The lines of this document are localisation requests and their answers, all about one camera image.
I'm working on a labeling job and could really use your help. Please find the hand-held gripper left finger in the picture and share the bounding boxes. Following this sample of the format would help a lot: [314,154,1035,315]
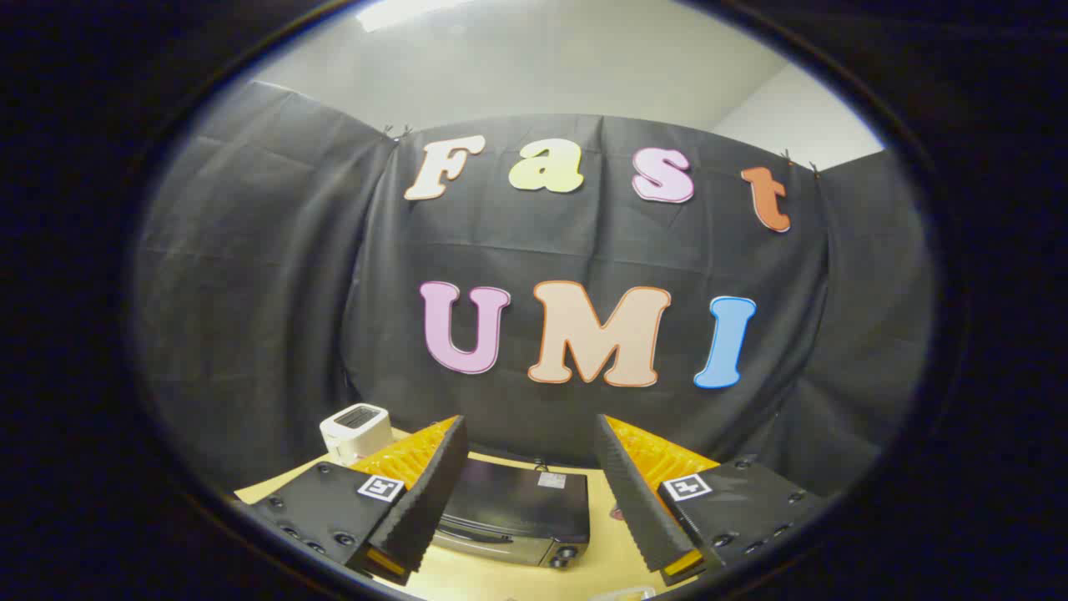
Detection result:
[250,415,470,586]

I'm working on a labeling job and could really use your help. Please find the black toaster oven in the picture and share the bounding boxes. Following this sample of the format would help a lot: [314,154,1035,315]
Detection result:
[430,457,592,570]

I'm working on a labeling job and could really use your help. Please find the white pop-up toaster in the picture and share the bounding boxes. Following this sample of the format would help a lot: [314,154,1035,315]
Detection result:
[320,403,394,466]

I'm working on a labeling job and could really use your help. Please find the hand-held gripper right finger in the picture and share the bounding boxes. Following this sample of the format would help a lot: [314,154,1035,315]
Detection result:
[594,413,829,587]

